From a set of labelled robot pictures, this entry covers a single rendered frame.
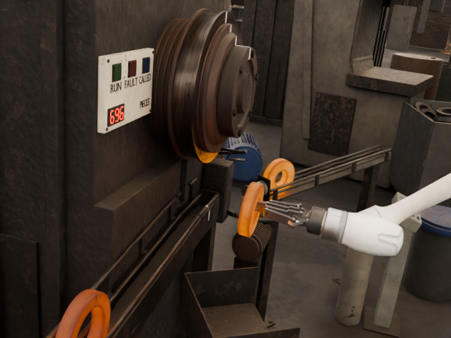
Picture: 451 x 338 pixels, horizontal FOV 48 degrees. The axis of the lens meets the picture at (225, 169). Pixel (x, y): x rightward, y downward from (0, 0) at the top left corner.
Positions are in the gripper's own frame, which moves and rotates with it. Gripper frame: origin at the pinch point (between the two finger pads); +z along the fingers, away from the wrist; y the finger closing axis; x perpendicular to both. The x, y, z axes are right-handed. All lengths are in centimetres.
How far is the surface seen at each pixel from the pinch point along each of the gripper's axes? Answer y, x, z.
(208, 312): -21.6, -23.7, 2.8
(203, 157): 9.8, 6.8, 19.4
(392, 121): 275, -25, -49
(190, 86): -1.8, 30.2, 22.1
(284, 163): 64, -8, 1
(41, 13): -30, 46, 49
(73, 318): -57, -8, 22
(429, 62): 493, 3, -86
